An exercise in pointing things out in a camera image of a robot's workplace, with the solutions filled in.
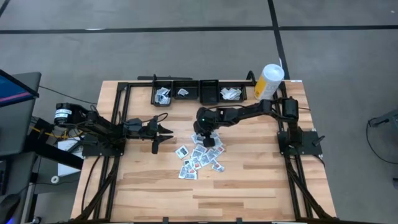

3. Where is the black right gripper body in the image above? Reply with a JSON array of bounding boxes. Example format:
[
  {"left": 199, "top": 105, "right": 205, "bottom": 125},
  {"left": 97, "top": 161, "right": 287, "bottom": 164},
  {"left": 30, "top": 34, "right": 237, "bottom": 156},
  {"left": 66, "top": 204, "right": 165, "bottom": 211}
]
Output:
[{"left": 196, "top": 107, "right": 220, "bottom": 147}]

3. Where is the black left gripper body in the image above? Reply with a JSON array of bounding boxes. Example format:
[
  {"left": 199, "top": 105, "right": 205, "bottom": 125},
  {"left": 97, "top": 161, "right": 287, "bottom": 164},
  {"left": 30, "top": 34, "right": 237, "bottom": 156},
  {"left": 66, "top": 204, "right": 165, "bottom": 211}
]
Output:
[{"left": 141, "top": 116, "right": 161, "bottom": 155}]

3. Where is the black mesh basket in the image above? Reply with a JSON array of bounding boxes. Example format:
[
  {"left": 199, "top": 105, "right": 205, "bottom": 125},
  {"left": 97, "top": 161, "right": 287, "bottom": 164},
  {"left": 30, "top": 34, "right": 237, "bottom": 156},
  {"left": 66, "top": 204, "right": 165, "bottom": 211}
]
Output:
[
  {"left": 219, "top": 81, "right": 248, "bottom": 103},
  {"left": 151, "top": 80, "right": 173, "bottom": 107},
  {"left": 172, "top": 80, "right": 200, "bottom": 101},
  {"left": 199, "top": 79, "right": 220, "bottom": 106}
]

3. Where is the white yellow wipes canister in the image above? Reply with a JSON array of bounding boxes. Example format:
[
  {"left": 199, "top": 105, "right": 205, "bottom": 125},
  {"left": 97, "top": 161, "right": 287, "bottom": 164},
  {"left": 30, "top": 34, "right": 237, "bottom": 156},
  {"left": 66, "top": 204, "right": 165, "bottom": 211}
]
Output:
[{"left": 254, "top": 63, "right": 285, "bottom": 102}]

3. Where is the white paper sheet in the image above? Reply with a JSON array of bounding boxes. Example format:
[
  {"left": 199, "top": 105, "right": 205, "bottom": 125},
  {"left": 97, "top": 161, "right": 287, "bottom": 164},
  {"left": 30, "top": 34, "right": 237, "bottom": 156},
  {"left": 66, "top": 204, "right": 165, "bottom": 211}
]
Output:
[{"left": 57, "top": 138, "right": 82, "bottom": 177}]

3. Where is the black stand beam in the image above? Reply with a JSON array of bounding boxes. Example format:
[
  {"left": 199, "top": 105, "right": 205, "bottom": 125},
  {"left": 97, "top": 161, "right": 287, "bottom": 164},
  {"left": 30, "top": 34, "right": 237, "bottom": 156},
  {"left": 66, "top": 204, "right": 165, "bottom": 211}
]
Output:
[{"left": 24, "top": 118, "right": 85, "bottom": 170}]

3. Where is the monitor with blue screen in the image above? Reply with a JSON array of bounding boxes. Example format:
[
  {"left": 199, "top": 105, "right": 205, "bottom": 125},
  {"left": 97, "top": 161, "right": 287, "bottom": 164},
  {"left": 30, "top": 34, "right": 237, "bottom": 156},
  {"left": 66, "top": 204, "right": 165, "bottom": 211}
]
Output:
[{"left": 0, "top": 68, "right": 40, "bottom": 108}]

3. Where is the grey chair base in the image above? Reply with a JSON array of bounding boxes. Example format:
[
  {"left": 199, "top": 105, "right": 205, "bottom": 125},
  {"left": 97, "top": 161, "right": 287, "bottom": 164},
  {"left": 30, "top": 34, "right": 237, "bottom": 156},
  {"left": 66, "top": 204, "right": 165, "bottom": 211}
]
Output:
[{"left": 368, "top": 108, "right": 398, "bottom": 128}]

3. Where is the black left camera cable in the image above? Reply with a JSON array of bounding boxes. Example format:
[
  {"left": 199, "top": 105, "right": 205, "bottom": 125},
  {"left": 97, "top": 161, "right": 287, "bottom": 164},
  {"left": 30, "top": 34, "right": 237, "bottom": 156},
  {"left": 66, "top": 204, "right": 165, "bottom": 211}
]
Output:
[{"left": 148, "top": 112, "right": 169, "bottom": 125}]

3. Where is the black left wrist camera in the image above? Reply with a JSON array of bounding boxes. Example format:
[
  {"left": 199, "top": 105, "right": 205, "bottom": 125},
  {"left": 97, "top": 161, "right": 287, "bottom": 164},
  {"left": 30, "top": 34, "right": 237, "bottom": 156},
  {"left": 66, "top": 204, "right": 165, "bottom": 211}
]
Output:
[{"left": 124, "top": 118, "right": 143, "bottom": 132}]

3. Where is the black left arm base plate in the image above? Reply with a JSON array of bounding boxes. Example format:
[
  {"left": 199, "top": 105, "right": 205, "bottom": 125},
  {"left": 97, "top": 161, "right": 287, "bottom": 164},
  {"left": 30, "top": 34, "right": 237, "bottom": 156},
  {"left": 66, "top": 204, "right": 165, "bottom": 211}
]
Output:
[{"left": 82, "top": 130, "right": 127, "bottom": 157}]

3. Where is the black cable beside frame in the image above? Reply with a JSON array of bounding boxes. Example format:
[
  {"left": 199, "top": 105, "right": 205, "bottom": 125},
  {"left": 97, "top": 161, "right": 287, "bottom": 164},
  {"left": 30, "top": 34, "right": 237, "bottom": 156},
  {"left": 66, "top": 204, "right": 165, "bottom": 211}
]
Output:
[{"left": 81, "top": 155, "right": 103, "bottom": 215}]

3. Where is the thin black floor cable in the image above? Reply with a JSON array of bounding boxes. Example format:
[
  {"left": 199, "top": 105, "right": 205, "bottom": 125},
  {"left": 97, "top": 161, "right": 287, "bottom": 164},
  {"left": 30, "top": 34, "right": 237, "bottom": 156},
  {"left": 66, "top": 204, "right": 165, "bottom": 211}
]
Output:
[{"left": 39, "top": 85, "right": 99, "bottom": 105}]

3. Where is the yellow cable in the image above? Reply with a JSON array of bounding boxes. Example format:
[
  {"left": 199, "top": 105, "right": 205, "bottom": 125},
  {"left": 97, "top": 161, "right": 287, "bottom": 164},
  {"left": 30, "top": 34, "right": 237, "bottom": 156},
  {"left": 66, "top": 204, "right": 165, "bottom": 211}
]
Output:
[{"left": 30, "top": 116, "right": 86, "bottom": 140}]

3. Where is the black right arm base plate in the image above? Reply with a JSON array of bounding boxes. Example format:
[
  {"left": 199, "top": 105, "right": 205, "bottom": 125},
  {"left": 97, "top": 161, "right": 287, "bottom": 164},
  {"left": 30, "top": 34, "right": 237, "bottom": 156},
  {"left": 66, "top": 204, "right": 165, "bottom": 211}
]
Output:
[{"left": 277, "top": 130, "right": 323, "bottom": 156}]

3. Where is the black curved floor cable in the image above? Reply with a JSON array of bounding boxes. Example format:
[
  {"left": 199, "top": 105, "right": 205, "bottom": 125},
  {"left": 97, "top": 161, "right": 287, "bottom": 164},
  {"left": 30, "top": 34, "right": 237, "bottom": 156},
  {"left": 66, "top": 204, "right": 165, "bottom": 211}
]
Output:
[{"left": 366, "top": 119, "right": 398, "bottom": 165}]

